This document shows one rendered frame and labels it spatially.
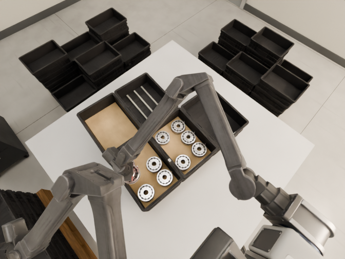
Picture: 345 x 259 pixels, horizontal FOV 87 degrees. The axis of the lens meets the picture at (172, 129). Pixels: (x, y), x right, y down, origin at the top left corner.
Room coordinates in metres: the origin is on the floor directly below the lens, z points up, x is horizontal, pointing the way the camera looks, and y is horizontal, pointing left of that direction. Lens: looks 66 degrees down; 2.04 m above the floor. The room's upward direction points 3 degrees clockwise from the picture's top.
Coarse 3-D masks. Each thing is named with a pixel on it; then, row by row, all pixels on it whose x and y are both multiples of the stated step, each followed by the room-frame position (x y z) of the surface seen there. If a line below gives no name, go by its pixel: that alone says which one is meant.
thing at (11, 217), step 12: (0, 192) 0.07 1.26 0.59; (12, 192) 0.08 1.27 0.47; (24, 192) 0.09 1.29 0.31; (0, 204) -0.01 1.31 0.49; (12, 204) -0.01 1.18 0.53; (24, 204) -0.01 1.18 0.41; (36, 204) 0.00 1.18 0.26; (0, 216) -0.10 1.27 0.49; (12, 216) -0.09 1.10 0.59; (24, 216) -0.09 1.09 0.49; (36, 216) -0.09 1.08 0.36; (0, 228) -0.18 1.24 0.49; (0, 240) -0.25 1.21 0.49
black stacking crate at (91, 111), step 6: (102, 102) 0.69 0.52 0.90; (108, 102) 0.72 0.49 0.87; (90, 108) 0.63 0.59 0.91; (96, 108) 0.65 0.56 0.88; (102, 108) 0.68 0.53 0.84; (84, 114) 0.59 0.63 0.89; (90, 114) 0.62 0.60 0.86; (126, 114) 0.64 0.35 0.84; (84, 120) 0.57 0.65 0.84; (132, 120) 0.57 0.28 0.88; (138, 126) 0.51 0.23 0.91; (96, 138) 0.43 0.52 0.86
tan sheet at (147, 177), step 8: (144, 152) 0.36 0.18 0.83; (152, 152) 0.36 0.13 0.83; (136, 160) 0.30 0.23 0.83; (144, 160) 0.30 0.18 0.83; (144, 168) 0.25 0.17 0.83; (144, 176) 0.19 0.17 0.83; (152, 176) 0.20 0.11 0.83; (136, 184) 0.14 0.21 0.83; (152, 184) 0.15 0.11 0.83; (136, 192) 0.09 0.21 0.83; (144, 192) 0.10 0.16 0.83; (160, 192) 0.10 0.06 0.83; (152, 200) 0.05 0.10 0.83
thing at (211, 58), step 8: (208, 48) 1.94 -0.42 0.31; (216, 48) 1.95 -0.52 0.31; (224, 48) 1.89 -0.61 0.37; (200, 56) 1.76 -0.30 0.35; (208, 56) 1.85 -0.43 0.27; (216, 56) 1.86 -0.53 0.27; (224, 56) 1.85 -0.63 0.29; (232, 56) 1.78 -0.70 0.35; (208, 64) 1.67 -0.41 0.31; (216, 64) 1.72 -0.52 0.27; (224, 64) 1.73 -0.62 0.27
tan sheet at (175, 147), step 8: (168, 128) 0.54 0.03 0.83; (176, 136) 0.49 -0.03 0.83; (168, 144) 0.42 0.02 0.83; (176, 144) 0.42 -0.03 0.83; (192, 144) 0.43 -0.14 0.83; (168, 152) 0.36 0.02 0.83; (176, 152) 0.37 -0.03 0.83; (184, 152) 0.37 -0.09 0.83; (208, 152) 0.38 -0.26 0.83; (192, 160) 0.31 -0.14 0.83; (200, 160) 0.32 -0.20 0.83
